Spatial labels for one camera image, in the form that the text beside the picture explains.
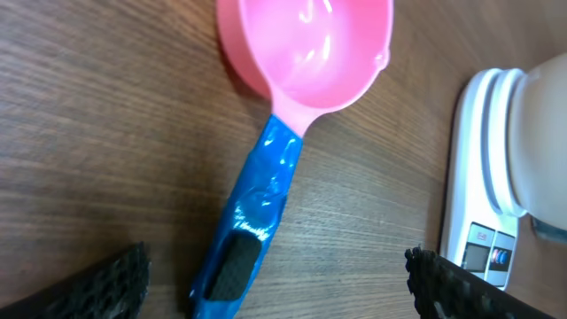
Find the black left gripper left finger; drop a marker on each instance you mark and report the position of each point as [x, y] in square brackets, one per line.
[114, 287]

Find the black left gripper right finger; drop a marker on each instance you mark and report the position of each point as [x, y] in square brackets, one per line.
[443, 290]

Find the pink scoop with blue handle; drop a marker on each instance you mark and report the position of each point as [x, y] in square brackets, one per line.
[309, 58]

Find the white digital kitchen scale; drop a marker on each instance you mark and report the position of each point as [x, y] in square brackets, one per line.
[482, 215]

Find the white bowl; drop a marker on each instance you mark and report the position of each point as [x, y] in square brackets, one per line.
[537, 142]

